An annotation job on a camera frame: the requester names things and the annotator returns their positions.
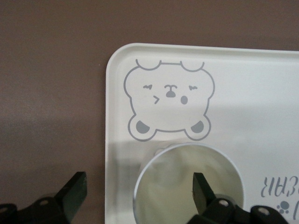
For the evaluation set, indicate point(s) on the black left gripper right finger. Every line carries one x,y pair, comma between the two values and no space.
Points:
203,198

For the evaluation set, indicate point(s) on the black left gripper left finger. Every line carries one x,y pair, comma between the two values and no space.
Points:
72,198

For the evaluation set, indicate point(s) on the white plastic cup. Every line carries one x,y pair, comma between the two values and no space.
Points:
168,186

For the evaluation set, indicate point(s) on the cream tray with bear print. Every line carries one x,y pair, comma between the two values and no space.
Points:
233,93

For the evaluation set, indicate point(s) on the brown table cover mat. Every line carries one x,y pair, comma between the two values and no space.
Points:
46,70

